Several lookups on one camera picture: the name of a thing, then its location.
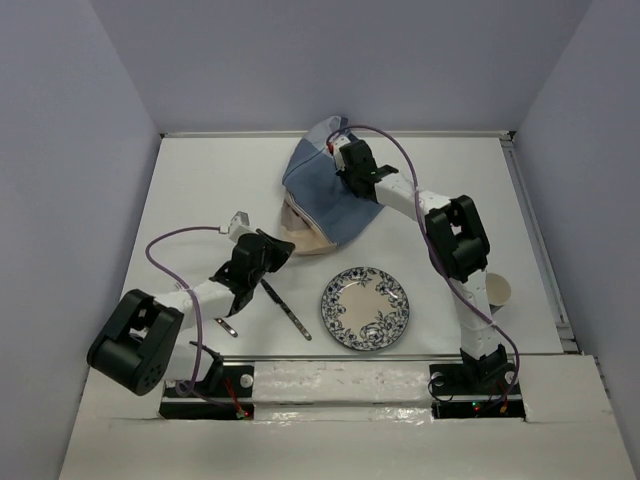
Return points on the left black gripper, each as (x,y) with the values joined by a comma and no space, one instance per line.
(279,250)

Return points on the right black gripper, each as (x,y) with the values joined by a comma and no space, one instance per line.
(345,175)

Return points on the blue beige checked cloth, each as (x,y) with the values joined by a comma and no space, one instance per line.
(319,213)

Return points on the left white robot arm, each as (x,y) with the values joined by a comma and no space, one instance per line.
(135,345)

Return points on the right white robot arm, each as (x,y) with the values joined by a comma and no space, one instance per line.
(458,249)

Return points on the steel table knife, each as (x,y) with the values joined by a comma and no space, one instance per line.
(286,309)

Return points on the steel fork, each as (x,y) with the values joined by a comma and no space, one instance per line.
(228,328)

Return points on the blue floral ceramic plate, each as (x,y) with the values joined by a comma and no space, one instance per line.
(365,309)

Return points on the dark green mug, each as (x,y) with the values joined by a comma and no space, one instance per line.
(498,291)

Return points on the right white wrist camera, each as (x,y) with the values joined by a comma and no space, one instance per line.
(335,145)

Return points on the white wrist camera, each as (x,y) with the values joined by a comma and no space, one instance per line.
(335,145)
(238,225)

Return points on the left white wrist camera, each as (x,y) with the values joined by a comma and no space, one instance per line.
(238,225)

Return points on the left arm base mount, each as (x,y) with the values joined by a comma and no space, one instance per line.
(223,394)

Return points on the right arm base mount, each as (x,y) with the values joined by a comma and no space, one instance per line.
(455,398)

